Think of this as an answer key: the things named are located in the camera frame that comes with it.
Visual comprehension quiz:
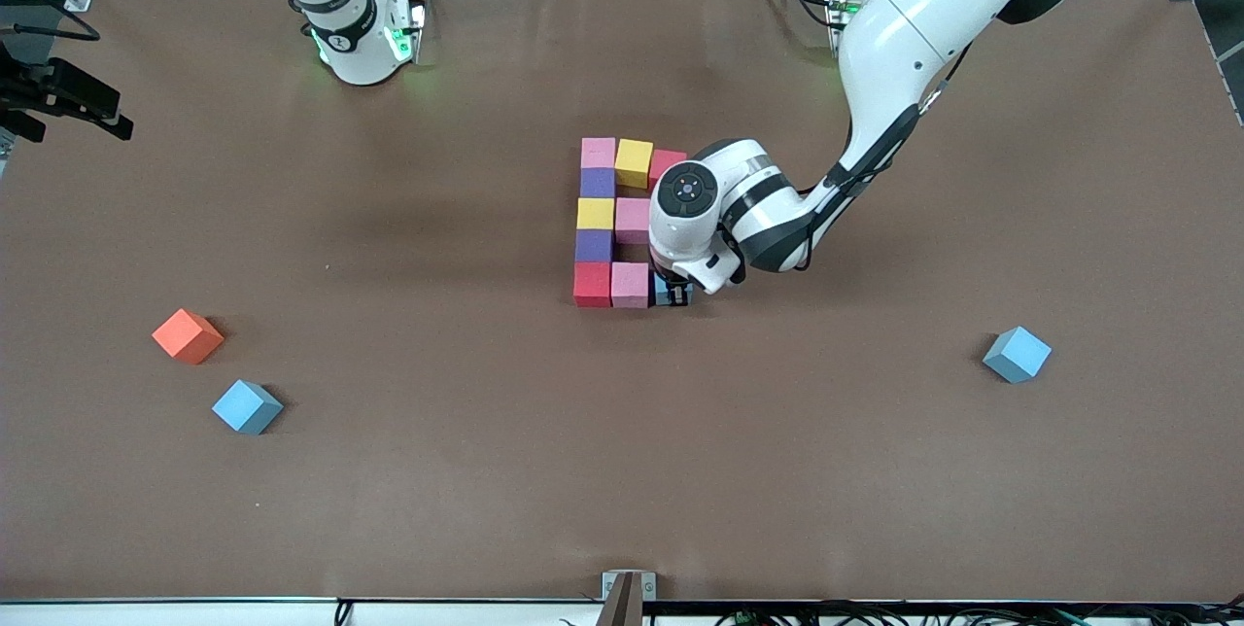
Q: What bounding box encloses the orange foam cube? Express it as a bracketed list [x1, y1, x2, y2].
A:
[152, 308, 225, 365]

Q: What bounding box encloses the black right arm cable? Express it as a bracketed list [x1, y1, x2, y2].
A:
[0, 0, 102, 44]

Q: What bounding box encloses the grey metal bracket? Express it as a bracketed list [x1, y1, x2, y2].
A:
[595, 571, 658, 626]

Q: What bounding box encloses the brown table cover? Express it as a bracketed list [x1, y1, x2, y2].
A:
[0, 0, 1244, 605]

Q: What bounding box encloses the blue foam cube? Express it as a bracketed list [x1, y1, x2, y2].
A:
[982, 326, 1054, 385]
[649, 274, 697, 309]
[211, 379, 285, 436]

